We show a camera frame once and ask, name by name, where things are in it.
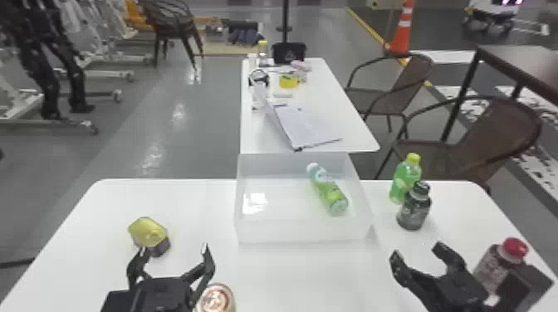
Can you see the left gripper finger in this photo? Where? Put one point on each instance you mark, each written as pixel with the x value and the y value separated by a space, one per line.
pixel 206 270
pixel 136 270

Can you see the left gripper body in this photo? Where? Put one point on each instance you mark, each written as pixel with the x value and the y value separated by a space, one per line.
pixel 159 296

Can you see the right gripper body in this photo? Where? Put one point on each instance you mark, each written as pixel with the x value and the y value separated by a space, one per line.
pixel 455 294

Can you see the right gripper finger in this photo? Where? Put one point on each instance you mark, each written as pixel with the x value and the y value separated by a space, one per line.
pixel 451 261
pixel 412 279

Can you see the red can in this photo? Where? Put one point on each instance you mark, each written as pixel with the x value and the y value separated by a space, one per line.
pixel 215 299

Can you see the yellow can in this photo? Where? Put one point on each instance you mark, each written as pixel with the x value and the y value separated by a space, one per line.
pixel 148 233

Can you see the dark bottle red cap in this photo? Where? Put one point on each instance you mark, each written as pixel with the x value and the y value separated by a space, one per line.
pixel 494 263

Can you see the dark grey bottle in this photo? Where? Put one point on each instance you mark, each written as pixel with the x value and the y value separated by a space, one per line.
pixel 413 211

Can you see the clear box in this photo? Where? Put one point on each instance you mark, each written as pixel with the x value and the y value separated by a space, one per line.
pixel 279 218

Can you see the green bottle yellow cap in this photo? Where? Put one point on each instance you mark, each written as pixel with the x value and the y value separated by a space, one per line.
pixel 403 180

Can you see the green bottle pale cap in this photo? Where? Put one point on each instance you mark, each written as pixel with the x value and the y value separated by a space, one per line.
pixel 329 191

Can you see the brown chair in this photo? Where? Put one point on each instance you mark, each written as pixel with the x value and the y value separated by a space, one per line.
pixel 403 89
pixel 488 139

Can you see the white notebook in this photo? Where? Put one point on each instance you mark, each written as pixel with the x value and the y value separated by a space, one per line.
pixel 301 124

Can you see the white side table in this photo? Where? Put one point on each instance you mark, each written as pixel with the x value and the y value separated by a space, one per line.
pixel 331 113

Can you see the yellow tape roll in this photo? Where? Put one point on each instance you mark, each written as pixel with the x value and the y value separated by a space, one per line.
pixel 288 81

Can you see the dark side table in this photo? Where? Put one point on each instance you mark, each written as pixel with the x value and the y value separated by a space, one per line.
pixel 523 63

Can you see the clear bottle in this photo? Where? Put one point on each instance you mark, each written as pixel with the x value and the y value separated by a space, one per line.
pixel 262 52

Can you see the black bag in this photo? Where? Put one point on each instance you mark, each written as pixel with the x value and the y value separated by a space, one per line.
pixel 288 53

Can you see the orange cone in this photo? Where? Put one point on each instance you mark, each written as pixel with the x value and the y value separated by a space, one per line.
pixel 403 30

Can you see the black chair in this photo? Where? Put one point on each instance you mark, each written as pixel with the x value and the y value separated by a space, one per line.
pixel 170 19

